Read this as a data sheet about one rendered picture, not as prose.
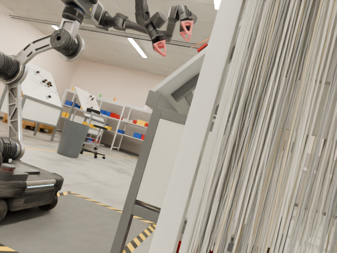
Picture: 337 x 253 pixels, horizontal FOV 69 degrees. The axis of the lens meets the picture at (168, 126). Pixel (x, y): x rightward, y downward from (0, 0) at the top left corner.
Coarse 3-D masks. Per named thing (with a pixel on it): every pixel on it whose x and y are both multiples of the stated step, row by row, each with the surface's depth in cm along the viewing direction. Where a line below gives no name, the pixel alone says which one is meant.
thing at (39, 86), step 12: (36, 72) 558; (48, 72) 624; (24, 84) 514; (36, 84) 553; (48, 84) 585; (24, 96) 497; (36, 96) 534; (48, 96) 566; (0, 108) 512; (24, 108) 504; (36, 108) 533; (48, 108) 565; (60, 108) 598; (36, 120) 541; (48, 120) 574; (36, 132) 617
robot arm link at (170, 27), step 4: (172, 8) 141; (176, 8) 141; (172, 12) 141; (168, 16) 142; (172, 16) 141; (168, 20) 147; (168, 24) 156; (172, 24) 154; (168, 28) 163; (172, 28) 161; (168, 32) 171; (172, 32) 169; (168, 36) 177; (172, 36) 177; (168, 40) 179
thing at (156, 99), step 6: (150, 90) 103; (150, 96) 102; (156, 96) 102; (162, 96) 105; (150, 102) 102; (156, 102) 101; (162, 102) 107; (168, 102) 116; (162, 108) 109; (168, 108) 119; (174, 108) 129
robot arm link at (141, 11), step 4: (136, 0) 129; (140, 0) 128; (144, 0) 129; (136, 4) 130; (140, 4) 129; (144, 4) 129; (136, 8) 130; (140, 8) 129; (144, 8) 130; (136, 12) 131; (140, 12) 130; (144, 12) 130; (148, 12) 134; (136, 16) 132; (144, 16) 130; (148, 16) 135; (136, 20) 133
